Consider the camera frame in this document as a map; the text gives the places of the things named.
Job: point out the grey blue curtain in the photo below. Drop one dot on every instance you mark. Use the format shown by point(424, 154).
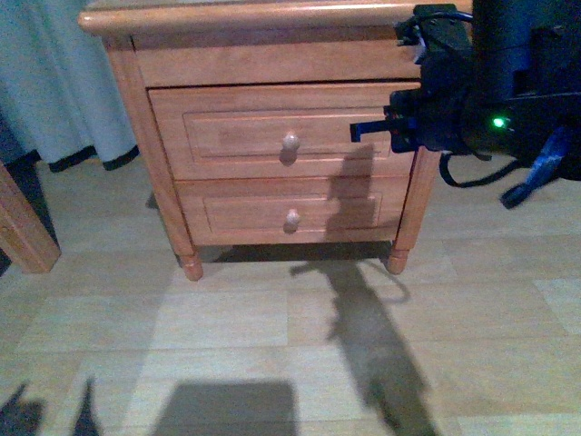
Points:
point(59, 100)

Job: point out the drawer round knob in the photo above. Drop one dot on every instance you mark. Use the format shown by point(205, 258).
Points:
point(292, 221)
point(290, 142)

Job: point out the wooden drawer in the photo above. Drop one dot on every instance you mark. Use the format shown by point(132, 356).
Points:
point(333, 209)
point(236, 132)

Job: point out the white medicine bottle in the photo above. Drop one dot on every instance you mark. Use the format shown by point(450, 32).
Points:
point(416, 50)

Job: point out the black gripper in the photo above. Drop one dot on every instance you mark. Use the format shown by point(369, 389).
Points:
point(430, 116)

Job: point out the wooden nightstand cabinet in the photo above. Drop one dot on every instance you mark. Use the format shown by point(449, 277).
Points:
point(185, 44)

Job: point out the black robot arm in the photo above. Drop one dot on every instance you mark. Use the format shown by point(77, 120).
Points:
point(499, 79)

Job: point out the wooden furniture leg left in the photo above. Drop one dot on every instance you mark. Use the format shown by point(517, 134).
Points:
point(28, 237)

